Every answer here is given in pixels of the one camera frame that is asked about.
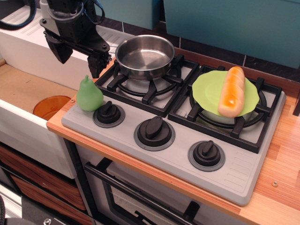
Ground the white toy sink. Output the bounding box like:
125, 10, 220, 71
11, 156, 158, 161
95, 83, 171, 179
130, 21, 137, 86
0, 5, 134, 180

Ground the wooden drawer cabinet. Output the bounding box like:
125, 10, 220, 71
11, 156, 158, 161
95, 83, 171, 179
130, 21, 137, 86
0, 143, 92, 225

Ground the oven door with handle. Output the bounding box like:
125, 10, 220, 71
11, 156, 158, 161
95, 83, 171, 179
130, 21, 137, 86
84, 157, 243, 225

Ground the grey toy stove top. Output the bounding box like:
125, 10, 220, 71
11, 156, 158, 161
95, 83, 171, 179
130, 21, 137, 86
61, 58, 287, 207

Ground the middle black stove knob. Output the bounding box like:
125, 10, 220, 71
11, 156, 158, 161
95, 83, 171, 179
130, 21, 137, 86
134, 116, 176, 151

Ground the black cable bottom left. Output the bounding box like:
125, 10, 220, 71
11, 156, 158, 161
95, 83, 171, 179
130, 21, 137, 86
0, 196, 5, 225

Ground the lime green plate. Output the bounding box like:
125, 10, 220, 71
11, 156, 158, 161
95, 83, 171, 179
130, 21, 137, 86
192, 70, 260, 116

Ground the black stove knob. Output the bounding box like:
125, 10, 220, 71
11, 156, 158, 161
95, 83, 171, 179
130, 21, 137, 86
188, 140, 225, 172
93, 101, 125, 128
134, 116, 176, 151

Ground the orange sink drain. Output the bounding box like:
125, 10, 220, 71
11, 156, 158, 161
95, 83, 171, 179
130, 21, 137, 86
33, 95, 71, 120

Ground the right black stove knob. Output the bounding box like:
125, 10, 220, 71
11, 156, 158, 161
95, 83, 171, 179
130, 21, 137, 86
188, 140, 225, 172

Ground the stainless steel pan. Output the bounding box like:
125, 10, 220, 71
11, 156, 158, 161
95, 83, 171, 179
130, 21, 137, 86
114, 35, 175, 81

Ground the left black burner grate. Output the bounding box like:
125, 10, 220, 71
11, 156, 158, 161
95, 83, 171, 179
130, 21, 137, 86
95, 54, 200, 117

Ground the left black stove knob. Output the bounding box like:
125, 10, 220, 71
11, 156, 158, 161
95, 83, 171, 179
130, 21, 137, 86
93, 101, 125, 128

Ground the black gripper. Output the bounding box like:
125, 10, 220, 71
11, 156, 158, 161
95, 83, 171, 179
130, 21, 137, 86
40, 9, 111, 78

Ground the toy bread loaf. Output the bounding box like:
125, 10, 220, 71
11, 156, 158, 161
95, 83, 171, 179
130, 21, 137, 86
218, 66, 246, 118

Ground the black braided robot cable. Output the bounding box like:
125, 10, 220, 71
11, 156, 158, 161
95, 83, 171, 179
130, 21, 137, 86
0, 0, 105, 30

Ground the green toy pear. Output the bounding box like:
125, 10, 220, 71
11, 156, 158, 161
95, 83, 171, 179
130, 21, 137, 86
76, 75, 104, 112

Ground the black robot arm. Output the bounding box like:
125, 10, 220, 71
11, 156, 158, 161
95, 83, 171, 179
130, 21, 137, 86
40, 0, 111, 78

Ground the grey toy faucet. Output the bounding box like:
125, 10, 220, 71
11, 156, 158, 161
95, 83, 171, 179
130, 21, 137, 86
39, 0, 50, 18

